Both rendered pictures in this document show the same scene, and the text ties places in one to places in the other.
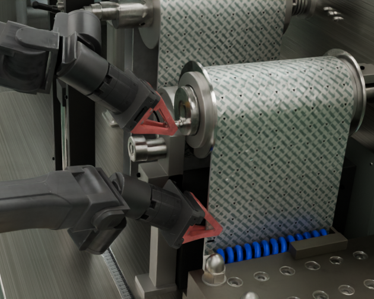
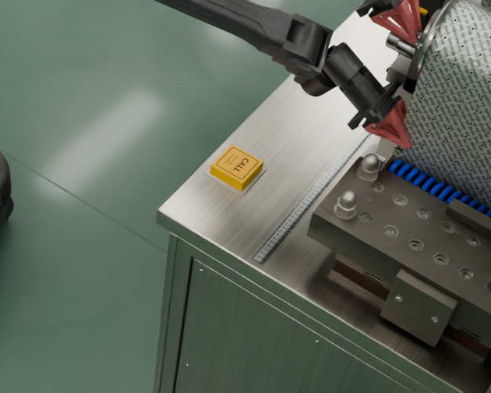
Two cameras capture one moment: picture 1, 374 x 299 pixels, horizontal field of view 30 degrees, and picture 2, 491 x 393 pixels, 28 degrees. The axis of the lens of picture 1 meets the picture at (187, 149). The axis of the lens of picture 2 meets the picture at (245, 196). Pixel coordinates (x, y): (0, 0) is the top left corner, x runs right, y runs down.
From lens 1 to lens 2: 0.93 m
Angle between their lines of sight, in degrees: 43
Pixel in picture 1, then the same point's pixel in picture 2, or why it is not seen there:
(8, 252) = not seen: hidden behind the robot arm
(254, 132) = (460, 84)
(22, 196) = (233, 11)
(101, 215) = (291, 61)
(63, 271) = (337, 100)
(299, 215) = (487, 186)
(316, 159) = not seen: outside the picture
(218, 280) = (364, 175)
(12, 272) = not seen: hidden behind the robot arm
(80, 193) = (281, 36)
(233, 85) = (464, 33)
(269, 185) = (464, 139)
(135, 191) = (340, 64)
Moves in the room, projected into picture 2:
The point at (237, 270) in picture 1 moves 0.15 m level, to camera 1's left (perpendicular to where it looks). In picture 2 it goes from (391, 183) to (337, 125)
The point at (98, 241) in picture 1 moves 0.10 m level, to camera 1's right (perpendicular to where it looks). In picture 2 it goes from (309, 84) to (344, 122)
